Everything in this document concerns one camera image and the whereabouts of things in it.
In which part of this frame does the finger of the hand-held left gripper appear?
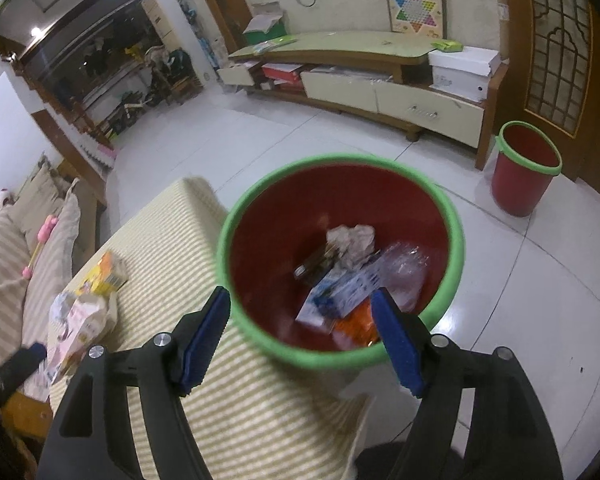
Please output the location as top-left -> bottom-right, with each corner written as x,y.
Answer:
0,342 -> 48,413

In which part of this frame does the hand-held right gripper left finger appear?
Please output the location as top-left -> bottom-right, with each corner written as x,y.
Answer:
39,286 -> 232,480

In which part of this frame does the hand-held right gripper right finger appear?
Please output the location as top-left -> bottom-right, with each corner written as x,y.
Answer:
370,287 -> 566,480

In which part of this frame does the orange snack packet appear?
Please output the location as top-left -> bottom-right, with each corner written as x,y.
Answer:
330,300 -> 383,351

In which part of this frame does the clear plastic wrapper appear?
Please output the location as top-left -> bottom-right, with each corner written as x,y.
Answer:
375,242 -> 431,313

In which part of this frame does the lavender milk carton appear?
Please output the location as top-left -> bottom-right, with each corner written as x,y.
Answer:
295,255 -> 386,331

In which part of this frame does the pink torn carton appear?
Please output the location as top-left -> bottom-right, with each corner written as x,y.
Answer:
46,290 -> 118,381

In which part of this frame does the brown paper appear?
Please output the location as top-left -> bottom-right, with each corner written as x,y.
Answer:
325,224 -> 377,267

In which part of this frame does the yellow juice box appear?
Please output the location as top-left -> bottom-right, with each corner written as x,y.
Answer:
77,251 -> 129,296

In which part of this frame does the red bin with green rim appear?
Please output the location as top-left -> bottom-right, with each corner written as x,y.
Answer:
491,121 -> 563,218
216,152 -> 467,372

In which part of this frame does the cardboard box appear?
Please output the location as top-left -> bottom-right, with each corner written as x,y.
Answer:
0,392 -> 53,443

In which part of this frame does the sofa with striped beige cover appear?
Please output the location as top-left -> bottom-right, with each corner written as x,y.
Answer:
0,155 -> 106,391

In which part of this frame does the pink toy wand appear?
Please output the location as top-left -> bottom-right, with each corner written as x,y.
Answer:
21,214 -> 61,279

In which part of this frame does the beige cushion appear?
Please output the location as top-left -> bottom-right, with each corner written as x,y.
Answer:
10,165 -> 81,241

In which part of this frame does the white balance bike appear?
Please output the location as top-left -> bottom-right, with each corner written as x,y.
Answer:
115,92 -> 151,111

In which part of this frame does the wooden stool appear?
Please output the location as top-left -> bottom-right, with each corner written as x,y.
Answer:
170,77 -> 203,106

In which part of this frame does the red flat box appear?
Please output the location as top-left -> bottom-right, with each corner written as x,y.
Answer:
261,62 -> 306,86

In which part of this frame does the white shoe box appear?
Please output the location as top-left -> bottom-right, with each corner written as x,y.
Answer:
427,46 -> 501,103

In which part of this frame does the wooden television cabinet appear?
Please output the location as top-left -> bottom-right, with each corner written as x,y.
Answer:
217,30 -> 511,171

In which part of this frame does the flat green packet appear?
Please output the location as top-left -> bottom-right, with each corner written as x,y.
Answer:
252,35 -> 299,53

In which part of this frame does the green box with white papers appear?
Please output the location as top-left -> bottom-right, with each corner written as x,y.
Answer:
242,2 -> 287,46

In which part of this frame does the wooden lattice door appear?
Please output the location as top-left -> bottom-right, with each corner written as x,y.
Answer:
502,0 -> 600,181

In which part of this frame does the white standing air conditioner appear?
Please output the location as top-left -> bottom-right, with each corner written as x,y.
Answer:
141,0 -> 201,76

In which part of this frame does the chinese checkers board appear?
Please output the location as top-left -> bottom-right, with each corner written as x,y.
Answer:
384,0 -> 447,38

